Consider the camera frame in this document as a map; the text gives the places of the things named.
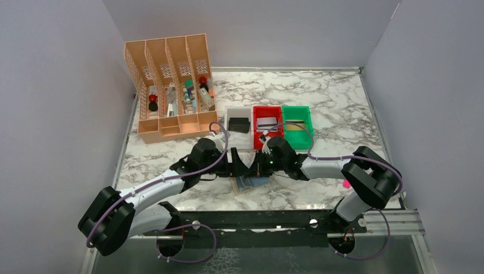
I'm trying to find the white credit card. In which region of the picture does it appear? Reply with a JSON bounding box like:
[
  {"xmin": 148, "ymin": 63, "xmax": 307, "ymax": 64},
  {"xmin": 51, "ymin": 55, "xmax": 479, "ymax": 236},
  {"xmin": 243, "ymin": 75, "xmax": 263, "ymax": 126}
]
[{"xmin": 256, "ymin": 117, "xmax": 278, "ymax": 132}]

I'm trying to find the dark grey card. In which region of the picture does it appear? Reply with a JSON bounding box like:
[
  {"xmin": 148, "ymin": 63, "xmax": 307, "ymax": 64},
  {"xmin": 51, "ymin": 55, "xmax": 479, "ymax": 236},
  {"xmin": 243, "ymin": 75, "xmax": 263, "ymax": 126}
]
[{"xmin": 228, "ymin": 117, "xmax": 251, "ymax": 130}]

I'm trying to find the black chip card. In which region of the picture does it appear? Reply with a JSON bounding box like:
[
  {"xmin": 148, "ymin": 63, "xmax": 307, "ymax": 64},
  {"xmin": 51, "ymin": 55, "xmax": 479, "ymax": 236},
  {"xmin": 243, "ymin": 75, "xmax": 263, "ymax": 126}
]
[{"xmin": 228, "ymin": 124, "xmax": 250, "ymax": 134}]

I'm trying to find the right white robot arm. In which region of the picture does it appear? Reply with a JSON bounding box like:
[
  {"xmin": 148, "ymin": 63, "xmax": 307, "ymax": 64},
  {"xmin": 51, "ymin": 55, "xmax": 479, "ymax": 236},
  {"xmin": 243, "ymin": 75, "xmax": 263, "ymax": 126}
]
[{"xmin": 245, "ymin": 136, "xmax": 402, "ymax": 225}]

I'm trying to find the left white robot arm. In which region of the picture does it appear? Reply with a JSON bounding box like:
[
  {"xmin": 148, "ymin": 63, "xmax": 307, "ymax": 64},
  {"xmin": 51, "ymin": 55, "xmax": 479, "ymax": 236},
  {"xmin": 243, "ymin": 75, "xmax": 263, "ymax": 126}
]
[{"xmin": 78, "ymin": 138, "xmax": 250, "ymax": 256}]

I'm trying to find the gold striped card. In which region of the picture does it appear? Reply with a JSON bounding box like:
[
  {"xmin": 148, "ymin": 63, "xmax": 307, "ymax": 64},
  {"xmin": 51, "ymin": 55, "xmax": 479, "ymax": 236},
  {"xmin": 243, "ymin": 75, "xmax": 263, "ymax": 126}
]
[{"xmin": 286, "ymin": 120, "xmax": 305, "ymax": 131}]

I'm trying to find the green plastic bin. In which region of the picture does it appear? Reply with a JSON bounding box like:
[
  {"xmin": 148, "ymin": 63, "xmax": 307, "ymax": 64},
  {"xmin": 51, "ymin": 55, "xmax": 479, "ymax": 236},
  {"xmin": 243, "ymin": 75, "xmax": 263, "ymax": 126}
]
[{"xmin": 281, "ymin": 106, "xmax": 314, "ymax": 150}]

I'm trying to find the white plastic bin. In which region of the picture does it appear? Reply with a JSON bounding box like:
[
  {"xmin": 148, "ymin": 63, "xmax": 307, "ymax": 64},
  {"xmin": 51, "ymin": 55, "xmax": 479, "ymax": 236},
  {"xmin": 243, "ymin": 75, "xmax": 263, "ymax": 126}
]
[{"xmin": 224, "ymin": 106, "xmax": 254, "ymax": 151}]

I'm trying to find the red plastic bin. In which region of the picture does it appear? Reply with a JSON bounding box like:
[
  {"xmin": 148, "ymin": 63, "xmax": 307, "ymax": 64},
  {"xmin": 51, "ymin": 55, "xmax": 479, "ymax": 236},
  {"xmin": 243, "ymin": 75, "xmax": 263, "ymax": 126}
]
[{"xmin": 252, "ymin": 106, "xmax": 283, "ymax": 150}]

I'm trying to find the light blue stapler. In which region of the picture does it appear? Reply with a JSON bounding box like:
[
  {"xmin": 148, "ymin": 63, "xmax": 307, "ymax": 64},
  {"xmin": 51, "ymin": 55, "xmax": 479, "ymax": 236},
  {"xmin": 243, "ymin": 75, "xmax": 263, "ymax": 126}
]
[{"xmin": 167, "ymin": 103, "xmax": 178, "ymax": 117}]

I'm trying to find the grey staples box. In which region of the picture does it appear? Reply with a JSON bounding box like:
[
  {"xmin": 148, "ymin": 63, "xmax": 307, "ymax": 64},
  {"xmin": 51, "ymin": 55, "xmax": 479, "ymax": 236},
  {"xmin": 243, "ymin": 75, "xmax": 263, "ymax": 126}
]
[{"xmin": 199, "ymin": 87, "xmax": 216, "ymax": 111}]

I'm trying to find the green white glue stick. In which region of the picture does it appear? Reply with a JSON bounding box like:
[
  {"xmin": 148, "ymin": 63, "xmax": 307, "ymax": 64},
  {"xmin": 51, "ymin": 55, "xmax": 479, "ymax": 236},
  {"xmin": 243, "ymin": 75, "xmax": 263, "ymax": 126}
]
[{"xmin": 183, "ymin": 87, "xmax": 191, "ymax": 103}]

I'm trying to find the pink marker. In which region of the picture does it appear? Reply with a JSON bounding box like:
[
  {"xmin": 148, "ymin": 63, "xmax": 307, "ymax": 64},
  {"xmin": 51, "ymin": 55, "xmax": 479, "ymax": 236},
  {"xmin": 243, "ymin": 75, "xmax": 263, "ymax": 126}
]
[{"xmin": 342, "ymin": 180, "xmax": 351, "ymax": 188}]

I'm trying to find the red black stamp left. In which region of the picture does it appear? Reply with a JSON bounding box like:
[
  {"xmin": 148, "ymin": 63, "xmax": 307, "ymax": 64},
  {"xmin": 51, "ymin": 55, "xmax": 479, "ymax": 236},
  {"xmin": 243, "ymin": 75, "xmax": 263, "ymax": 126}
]
[{"xmin": 148, "ymin": 94, "xmax": 158, "ymax": 112}]

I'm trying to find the red black stamp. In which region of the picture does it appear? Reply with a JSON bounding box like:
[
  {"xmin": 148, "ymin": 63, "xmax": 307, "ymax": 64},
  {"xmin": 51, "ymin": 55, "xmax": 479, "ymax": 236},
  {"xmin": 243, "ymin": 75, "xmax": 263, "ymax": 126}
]
[
  {"xmin": 148, "ymin": 94, "xmax": 158, "ymax": 112},
  {"xmin": 199, "ymin": 76, "xmax": 209, "ymax": 91}
]

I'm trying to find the red black stamp right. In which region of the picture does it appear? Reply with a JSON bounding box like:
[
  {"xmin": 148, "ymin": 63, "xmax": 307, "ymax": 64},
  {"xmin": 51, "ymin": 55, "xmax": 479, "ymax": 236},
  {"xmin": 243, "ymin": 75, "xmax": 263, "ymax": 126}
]
[{"xmin": 199, "ymin": 76, "xmax": 209, "ymax": 91}]

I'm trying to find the peach plastic desk organizer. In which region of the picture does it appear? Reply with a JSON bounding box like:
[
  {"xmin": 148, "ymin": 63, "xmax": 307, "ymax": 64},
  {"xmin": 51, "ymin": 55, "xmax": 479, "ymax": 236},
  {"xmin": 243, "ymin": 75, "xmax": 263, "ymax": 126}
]
[{"xmin": 124, "ymin": 34, "xmax": 219, "ymax": 144}]

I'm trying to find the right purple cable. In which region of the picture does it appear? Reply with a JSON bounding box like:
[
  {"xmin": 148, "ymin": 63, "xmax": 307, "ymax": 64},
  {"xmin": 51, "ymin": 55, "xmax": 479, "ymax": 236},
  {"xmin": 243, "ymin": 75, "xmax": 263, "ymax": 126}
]
[{"xmin": 261, "ymin": 122, "xmax": 404, "ymax": 195}]

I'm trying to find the black mounting rail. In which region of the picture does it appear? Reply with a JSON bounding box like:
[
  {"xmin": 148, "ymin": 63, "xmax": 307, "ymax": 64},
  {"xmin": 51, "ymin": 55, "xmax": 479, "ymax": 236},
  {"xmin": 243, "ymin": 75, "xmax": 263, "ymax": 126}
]
[{"xmin": 143, "ymin": 210, "xmax": 368, "ymax": 249}]

